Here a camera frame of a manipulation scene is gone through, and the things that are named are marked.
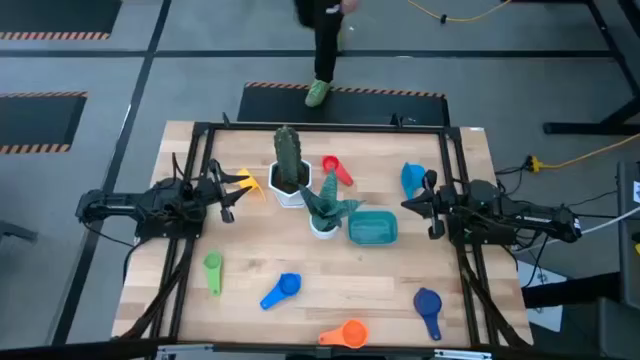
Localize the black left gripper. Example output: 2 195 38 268
192 158 251 224

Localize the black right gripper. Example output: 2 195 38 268
400 169 459 241

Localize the yellow measuring cup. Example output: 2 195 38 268
234 168 267 202

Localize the light blue measuring cup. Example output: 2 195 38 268
400 162 427 200

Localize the green measuring cup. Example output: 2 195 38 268
202 250 224 297

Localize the navy purple measuring cup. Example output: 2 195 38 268
413 287 444 342

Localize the red measuring cup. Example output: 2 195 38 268
321 155 355 187

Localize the orange measuring cup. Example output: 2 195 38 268
318 319 370 350

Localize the teal plastic basket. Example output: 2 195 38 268
347 210 399 247

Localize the white hexagonal plant pot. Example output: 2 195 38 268
268 158 314 209

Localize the green column cactus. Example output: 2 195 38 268
273 124 305 187

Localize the black hazard-striped floor mat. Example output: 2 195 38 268
0 91 89 155
236 81 451 127
0 0 124 41

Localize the striped green snake plant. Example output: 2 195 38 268
298 168 365 232

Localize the white round plant pot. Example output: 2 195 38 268
308 214 341 241

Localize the person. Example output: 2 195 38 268
293 0 359 109

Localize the black stand foot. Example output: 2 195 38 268
543 97 640 136

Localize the grey cabinet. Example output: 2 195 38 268
616 159 640 311

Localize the grey metal foot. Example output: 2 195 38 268
0 219 39 244

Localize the black metal table frame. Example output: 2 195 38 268
112 112 535 351

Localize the yellow extension cord with plug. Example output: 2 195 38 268
524 132 640 174

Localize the yellow cable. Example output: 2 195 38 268
407 0 514 25

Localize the white cable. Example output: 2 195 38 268
579 204 640 237

